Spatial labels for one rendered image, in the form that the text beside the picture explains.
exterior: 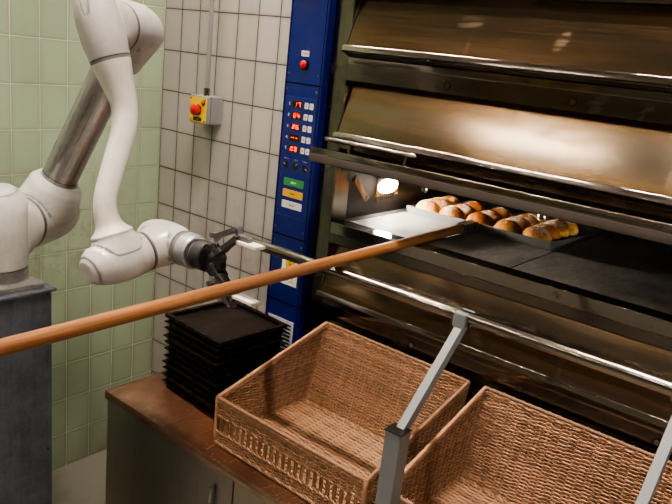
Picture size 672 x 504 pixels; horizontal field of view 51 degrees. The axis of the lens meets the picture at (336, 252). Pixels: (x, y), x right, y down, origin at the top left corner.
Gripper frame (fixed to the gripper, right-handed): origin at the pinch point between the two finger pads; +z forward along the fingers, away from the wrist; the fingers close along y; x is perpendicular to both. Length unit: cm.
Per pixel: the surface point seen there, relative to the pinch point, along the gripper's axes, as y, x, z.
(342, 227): 2, -63, -24
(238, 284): -0.9, 9.5, 4.3
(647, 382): 3, -25, 82
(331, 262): -0.7, -22.4, 4.5
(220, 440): 59, -13, -22
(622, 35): -63, -64, 51
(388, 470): 33, -3, 41
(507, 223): -4, -102, 14
